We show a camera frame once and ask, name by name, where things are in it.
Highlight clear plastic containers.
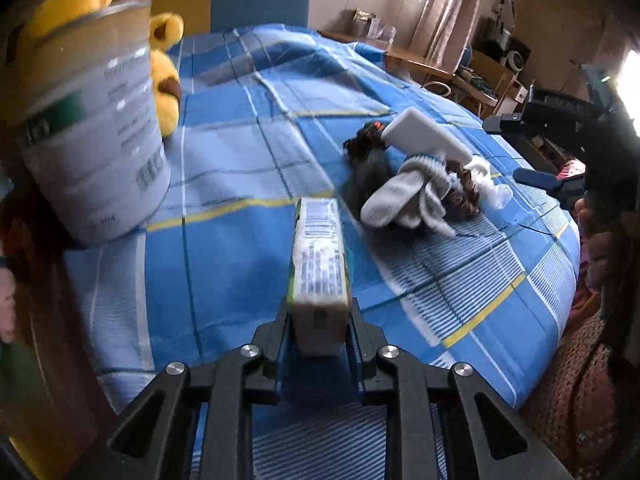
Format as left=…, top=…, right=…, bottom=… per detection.
left=352, top=8, right=398, bottom=43

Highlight cardboard box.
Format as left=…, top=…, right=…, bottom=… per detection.
left=470, top=50, right=516, bottom=106

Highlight pale grey sock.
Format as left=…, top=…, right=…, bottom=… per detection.
left=360, top=154, right=496, bottom=238

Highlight white fluffy cloth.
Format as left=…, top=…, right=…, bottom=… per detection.
left=470, top=156, right=513, bottom=211

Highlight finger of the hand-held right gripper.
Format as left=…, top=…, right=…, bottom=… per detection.
left=512, top=167, right=586, bottom=201
left=482, top=89, right=590, bottom=136

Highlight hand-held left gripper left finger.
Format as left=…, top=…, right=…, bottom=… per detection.
left=82, top=300, right=296, bottom=480

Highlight bright side window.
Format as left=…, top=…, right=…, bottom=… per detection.
left=620, top=50, right=640, bottom=92

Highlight person's right hand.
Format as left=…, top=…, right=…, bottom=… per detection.
left=574, top=197, right=608, bottom=293

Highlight white metal can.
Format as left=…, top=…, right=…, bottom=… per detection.
left=5, top=0, right=172, bottom=246

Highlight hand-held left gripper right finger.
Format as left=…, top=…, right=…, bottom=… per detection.
left=345, top=300, right=573, bottom=480

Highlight brown satin scrunchie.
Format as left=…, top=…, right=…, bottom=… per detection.
left=440, top=160, right=483, bottom=221

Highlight pale patterned curtain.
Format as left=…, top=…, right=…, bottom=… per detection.
left=422, top=0, right=491, bottom=68

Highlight wooden desk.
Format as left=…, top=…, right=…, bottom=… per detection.
left=320, top=30, right=501, bottom=106

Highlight yellow giraffe plush toy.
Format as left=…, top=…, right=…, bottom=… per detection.
left=22, top=0, right=185, bottom=138

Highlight white green packet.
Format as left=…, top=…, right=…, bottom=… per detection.
left=289, top=197, right=353, bottom=357

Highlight white oblong box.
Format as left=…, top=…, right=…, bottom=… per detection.
left=382, top=106, right=473, bottom=166

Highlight pink knitted cloth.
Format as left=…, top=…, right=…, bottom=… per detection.
left=520, top=280, right=640, bottom=480

